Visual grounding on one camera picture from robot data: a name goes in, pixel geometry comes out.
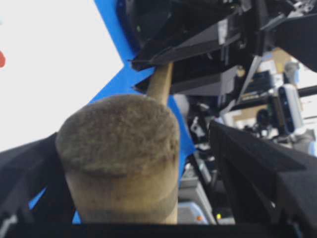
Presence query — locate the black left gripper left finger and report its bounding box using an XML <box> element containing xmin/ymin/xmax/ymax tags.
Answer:
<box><xmin>0</xmin><ymin>133</ymin><xmax>75</xmax><ymax>238</ymax></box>

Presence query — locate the red dot mark near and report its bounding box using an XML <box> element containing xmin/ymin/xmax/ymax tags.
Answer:
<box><xmin>0</xmin><ymin>51</ymin><xmax>6</xmax><ymax>68</ymax></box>

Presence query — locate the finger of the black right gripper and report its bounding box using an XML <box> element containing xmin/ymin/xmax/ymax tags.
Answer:
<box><xmin>133</xmin><ymin>75</ymin><xmax>152</xmax><ymax>94</ymax></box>
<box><xmin>131</xmin><ymin>23</ymin><xmax>223</xmax><ymax>72</ymax></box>

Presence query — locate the white foam board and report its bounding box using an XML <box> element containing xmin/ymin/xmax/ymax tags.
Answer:
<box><xmin>0</xmin><ymin>0</ymin><xmax>123</xmax><ymax>151</ymax></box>

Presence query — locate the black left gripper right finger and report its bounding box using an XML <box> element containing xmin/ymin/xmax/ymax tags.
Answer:
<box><xmin>209</xmin><ymin>121</ymin><xmax>317</xmax><ymax>238</ymax></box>

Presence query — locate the blue table cloth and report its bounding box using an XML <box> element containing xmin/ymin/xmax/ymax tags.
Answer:
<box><xmin>28</xmin><ymin>0</ymin><xmax>196</xmax><ymax>225</ymax></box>

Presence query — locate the wooden mallet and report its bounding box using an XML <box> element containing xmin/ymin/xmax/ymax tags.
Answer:
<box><xmin>55</xmin><ymin>63</ymin><xmax>179</xmax><ymax>224</ymax></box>

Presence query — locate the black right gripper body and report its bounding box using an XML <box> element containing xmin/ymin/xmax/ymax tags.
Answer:
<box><xmin>170</xmin><ymin>0</ymin><xmax>317</xmax><ymax>97</ymax></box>

